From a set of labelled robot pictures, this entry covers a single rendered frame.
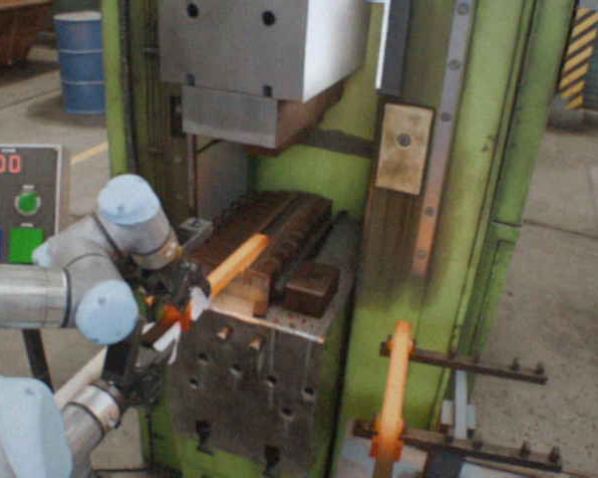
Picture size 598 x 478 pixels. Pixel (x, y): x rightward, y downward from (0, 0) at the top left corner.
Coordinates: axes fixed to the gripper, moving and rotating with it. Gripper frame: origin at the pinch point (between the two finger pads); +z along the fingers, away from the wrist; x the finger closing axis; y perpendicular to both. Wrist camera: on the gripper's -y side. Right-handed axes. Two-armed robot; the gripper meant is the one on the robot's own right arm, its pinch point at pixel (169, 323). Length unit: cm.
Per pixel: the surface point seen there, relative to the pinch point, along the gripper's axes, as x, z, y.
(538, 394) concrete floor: 88, 135, 101
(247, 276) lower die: 2.9, 25.8, 3.8
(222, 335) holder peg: 1.8, 16.3, 13.3
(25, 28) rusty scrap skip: -505, 466, 41
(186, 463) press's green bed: -13, 21, 66
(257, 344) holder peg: 9.6, 16.8, 13.3
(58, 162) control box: -41.6, 21.2, -15.4
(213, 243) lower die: -9.8, 34.3, 3.2
